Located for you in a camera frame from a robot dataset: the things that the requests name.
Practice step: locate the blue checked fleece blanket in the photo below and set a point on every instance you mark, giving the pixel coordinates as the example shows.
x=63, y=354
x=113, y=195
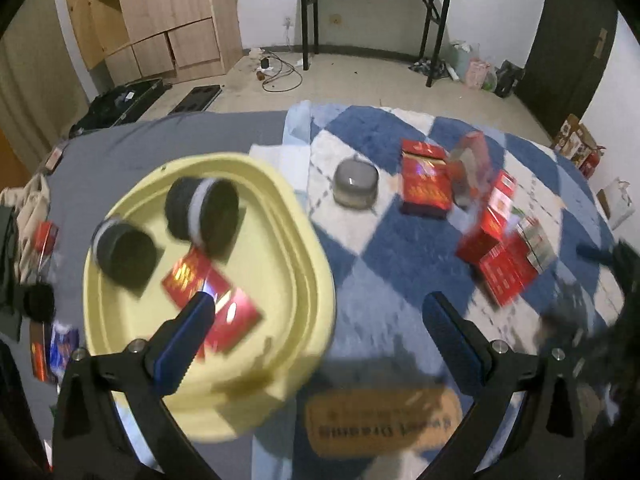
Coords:
x=390, y=260

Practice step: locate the red packet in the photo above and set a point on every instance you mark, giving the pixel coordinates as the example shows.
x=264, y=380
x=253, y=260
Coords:
x=45, y=237

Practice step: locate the dark door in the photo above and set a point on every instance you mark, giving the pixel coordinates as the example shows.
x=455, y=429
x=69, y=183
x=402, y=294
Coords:
x=565, y=45

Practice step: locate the red canister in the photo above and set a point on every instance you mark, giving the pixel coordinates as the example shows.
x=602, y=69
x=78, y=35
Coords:
x=595, y=160

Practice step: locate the white plastic bag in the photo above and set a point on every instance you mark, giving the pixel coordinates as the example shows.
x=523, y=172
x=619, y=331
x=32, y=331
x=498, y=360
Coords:
x=461, y=57

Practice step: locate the wooden door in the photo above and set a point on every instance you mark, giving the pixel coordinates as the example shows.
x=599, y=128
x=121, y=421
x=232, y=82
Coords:
x=10, y=160

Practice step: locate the grey bed sheet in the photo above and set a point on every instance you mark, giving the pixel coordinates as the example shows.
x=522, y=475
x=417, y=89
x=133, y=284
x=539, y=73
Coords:
x=175, y=135

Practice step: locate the black clothing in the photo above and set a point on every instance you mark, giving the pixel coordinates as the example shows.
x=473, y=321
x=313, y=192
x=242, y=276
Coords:
x=7, y=255

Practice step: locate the beige curtain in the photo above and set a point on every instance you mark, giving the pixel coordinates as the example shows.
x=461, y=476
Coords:
x=35, y=85

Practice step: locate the yellow plastic basin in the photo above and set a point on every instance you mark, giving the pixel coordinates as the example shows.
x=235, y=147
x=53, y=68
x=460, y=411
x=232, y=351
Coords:
x=285, y=280

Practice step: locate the black power adapter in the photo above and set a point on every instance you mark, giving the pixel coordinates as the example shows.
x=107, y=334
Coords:
x=265, y=63

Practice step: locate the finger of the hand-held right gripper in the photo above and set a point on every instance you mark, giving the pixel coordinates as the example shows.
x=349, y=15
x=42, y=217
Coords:
x=592, y=252
x=570, y=307

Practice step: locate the black bag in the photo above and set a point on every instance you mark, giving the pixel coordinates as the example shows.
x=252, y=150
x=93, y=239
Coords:
x=509, y=80

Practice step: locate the beige cloth bag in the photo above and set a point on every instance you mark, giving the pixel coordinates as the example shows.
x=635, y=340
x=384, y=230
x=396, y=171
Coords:
x=32, y=205

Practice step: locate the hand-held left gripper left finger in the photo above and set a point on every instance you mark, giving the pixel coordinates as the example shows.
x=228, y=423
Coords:
x=181, y=347

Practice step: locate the white and green box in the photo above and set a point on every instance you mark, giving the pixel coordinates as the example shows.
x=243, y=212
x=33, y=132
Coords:
x=537, y=245

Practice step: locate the dark cloth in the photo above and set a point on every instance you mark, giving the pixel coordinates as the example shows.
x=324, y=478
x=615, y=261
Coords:
x=430, y=67

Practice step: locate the yellow wall socket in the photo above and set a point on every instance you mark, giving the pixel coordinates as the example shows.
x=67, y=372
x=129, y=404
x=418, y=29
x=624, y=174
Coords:
x=334, y=20

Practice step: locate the slim red box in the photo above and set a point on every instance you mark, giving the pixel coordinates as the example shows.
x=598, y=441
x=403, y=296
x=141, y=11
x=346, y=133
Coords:
x=470, y=165

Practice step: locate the black tray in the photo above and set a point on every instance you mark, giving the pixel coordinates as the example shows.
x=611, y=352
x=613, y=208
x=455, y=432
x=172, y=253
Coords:
x=196, y=99

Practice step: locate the red and gold carton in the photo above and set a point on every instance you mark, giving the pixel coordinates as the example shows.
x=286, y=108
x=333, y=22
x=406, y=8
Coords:
x=495, y=215
x=507, y=272

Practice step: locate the white paper bag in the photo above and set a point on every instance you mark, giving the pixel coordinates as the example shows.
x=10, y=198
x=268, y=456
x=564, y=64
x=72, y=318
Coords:
x=617, y=197

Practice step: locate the black round tin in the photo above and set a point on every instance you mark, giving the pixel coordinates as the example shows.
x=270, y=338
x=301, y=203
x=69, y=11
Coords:
x=202, y=215
x=122, y=252

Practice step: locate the black case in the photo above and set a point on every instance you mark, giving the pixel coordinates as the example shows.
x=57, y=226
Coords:
x=120, y=105

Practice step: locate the black round item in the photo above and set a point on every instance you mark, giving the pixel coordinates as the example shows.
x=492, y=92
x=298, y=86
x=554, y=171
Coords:
x=39, y=302

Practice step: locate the pink bag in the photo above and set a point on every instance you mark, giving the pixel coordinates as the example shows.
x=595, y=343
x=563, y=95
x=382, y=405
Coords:
x=477, y=74

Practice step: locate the small copper box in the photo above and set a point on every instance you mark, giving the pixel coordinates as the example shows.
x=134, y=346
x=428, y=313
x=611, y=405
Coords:
x=55, y=156

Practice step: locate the pale purple plush toy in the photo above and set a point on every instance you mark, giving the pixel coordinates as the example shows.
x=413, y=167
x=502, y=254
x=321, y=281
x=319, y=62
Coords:
x=355, y=185

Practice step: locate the patterned cardboard box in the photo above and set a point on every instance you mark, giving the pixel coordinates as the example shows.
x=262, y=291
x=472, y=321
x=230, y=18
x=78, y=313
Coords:
x=575, y=140

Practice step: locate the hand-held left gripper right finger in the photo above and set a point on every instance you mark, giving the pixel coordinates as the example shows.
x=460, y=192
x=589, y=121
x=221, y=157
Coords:
x=452, y=345

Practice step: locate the light blue cloth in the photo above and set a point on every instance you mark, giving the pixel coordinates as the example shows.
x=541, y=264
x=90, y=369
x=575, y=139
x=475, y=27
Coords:
x=297, y=122

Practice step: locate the blue packet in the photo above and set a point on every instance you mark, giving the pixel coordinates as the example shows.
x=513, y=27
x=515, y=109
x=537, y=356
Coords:
x=65, y=347

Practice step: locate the wooden wardrobe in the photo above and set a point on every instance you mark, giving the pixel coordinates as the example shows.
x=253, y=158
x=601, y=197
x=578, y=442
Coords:
x=160, y=10

